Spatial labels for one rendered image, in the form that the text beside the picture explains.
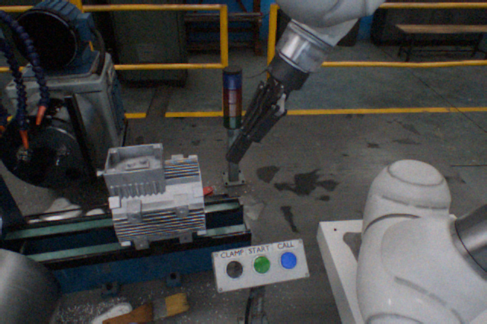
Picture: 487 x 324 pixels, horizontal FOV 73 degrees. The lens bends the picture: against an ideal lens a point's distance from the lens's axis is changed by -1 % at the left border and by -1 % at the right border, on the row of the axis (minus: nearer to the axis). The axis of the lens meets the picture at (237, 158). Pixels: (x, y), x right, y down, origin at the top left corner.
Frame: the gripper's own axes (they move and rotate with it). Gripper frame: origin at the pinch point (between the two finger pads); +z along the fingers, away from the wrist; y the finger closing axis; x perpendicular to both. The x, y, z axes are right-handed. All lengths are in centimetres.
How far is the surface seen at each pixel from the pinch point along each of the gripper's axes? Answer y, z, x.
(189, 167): -4.9, 11.8, -5.7
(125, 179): -0.7, 16.8, -18.4
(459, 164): -120, 1, 233
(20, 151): -24, 36, -42
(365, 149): -46, 2, 73
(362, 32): -458, -56, 304
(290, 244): 18.6, 5.7, 10.4
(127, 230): 3.4, 27.2, -13.9
